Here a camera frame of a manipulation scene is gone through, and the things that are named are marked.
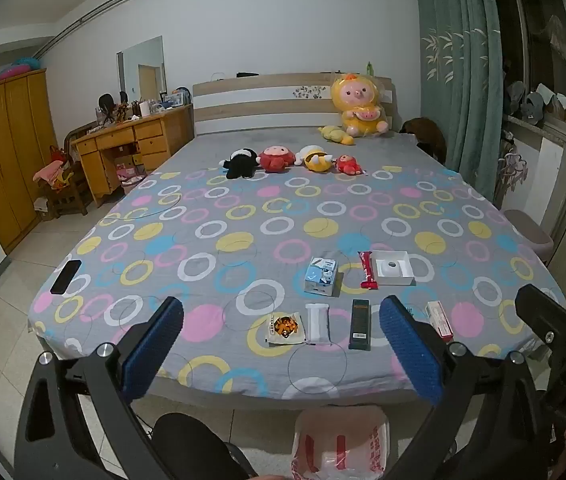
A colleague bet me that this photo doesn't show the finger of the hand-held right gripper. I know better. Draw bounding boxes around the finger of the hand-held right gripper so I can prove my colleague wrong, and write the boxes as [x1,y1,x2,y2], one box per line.
[515,284,566,356]

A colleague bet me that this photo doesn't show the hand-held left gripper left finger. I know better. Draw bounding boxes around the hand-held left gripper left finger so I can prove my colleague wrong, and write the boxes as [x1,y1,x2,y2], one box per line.
[13,296,185,480]

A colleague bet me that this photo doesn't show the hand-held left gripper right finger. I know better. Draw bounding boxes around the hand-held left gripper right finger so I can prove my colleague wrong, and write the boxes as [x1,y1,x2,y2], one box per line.
[379,295,554,480]

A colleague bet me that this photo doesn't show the white and red slim box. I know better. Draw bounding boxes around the white and red slim box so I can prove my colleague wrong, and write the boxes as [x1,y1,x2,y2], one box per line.
[425,301,456,342]

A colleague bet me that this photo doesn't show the dark green slim box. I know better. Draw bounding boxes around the dark green slim box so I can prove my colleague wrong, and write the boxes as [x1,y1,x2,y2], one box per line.
[349,299,372,351]

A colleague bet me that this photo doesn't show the white wrapper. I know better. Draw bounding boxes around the white wrapper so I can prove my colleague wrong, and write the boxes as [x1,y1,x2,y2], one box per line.
[305,303,333,346]

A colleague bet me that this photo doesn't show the white and red plastic bag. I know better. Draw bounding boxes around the white and red plastic bag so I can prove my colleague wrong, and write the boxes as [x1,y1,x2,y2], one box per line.
[290,407,391,480]

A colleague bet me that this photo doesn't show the blue cartoon-print carton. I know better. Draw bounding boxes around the blue cartoon-print carton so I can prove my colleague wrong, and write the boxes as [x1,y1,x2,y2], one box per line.
[304,256,340,297]

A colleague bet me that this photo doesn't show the white and orange snack packet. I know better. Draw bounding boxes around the white and orange snack packet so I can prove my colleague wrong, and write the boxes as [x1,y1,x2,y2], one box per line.
[267,312,305,346]

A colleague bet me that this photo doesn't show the pink-grey stool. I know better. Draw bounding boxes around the pink-grey stool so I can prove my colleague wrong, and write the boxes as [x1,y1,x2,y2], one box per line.
[503,209,554,261]

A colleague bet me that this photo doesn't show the open white box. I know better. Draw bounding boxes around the open white box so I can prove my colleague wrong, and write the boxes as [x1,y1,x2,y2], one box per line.
[370,251,416,286]

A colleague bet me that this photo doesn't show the red snack wrapper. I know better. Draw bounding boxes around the red snack wrapper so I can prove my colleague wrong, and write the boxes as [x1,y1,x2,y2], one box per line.
[358,251,380,290]

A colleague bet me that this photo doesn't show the person's leg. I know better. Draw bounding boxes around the person's leg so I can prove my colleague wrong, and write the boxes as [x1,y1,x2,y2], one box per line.
[150,412,289,480]

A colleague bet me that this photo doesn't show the black smartphone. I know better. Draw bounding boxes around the black smartphone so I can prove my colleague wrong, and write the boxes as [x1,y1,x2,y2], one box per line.
[50,260,83,296]

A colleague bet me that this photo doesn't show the flower ornament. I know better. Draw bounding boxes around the flower ornament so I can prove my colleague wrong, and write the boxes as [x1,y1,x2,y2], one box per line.
[498,152,528,196]

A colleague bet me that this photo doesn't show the circle-print bed sheet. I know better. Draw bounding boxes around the circle-print bed sheet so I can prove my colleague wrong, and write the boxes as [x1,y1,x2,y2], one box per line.
[27,126,564,403]

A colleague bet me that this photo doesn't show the wooden chair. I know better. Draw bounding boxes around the wooden chair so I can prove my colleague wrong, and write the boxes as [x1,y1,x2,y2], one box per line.
[38,130,89,218]

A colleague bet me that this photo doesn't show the boxes under desk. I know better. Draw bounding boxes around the boxes under desk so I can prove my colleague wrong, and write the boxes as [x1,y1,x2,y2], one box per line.
[113,145,146,183]

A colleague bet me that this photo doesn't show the grey caps on windowsill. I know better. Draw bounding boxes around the grey caps on windowsill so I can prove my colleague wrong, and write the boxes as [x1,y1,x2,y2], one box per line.
[505,80,566,126]

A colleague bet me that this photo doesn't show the small red plush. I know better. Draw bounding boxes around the small red plush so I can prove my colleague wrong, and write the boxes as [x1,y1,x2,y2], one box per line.
[335,155,366,177]

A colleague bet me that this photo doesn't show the pink clothing pile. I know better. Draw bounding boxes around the pink clothing pile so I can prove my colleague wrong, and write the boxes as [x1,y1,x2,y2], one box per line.
[33,160,71,186]

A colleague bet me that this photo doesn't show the black and white plush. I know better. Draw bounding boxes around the black and white plush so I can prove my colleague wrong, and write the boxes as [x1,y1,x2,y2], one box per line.
[219,148,262,180]

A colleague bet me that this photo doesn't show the wooden desk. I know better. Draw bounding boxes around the wooden desk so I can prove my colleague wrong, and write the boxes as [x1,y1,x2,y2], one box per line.
[70,104,195,207]

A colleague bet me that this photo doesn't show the yellow bee plush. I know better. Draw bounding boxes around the yellow bee plush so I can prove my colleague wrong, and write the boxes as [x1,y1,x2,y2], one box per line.
[295,145,336,173]

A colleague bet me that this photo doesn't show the red round plush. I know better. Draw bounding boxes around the red round plush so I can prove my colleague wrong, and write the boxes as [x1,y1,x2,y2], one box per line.
[258,145,296,173]

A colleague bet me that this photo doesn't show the small yellow plush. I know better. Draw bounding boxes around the small yellow plush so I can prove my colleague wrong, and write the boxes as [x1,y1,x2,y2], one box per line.
[319,125,356,145]

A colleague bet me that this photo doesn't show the yellow wooden wardrobe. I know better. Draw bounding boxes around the yellow wooden wardrobe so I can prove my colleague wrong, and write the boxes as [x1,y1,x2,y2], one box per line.
[0,67,59,256]

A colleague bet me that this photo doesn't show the green leaf-print curtain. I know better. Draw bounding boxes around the green leaf-print curtain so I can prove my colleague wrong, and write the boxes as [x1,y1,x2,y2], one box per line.
[413,0,511,211]

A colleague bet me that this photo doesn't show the large yellow pig plush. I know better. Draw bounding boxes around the large yellow pig plush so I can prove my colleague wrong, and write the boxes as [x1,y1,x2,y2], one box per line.
[330,72,394,137]

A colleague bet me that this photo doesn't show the striped wooden headboard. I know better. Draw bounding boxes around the striped wooden headboard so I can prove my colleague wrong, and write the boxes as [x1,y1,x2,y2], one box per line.
[192,73,396,137]

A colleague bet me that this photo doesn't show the wall mirror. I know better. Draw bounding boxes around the wall mirror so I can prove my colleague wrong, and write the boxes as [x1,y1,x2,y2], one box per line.
[116,36,166,97]

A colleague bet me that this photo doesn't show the pink inflatable ring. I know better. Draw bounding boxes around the pink inflatable ring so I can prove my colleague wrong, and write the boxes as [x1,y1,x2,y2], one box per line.
[0,57,46,83]

